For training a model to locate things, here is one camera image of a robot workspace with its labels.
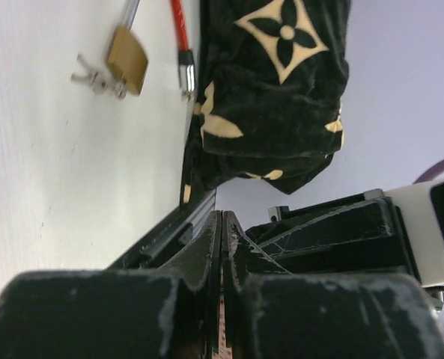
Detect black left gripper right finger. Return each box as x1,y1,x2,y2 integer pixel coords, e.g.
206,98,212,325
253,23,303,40
222,212,444,358

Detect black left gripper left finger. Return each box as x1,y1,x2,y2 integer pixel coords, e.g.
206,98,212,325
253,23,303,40
0,211,222,358

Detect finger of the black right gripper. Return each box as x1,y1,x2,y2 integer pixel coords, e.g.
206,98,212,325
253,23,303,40
246,197,409,269

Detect silver key bunch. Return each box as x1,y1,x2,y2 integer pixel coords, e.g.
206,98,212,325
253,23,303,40
182,90,195,102

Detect silver key set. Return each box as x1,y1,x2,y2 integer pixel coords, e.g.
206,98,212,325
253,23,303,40
70,54,127,100

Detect red cable lock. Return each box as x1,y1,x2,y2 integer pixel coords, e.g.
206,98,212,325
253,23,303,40
170,0,196,92

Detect brass padlock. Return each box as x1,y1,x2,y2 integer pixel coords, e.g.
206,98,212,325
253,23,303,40
106,0,148,96

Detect black floral blanket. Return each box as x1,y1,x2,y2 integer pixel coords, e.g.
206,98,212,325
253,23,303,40
180,0,351,205

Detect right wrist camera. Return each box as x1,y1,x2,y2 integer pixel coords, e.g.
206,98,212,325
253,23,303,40
386,179,444,287

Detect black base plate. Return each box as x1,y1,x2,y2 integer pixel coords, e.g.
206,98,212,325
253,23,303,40
108,191,216,270

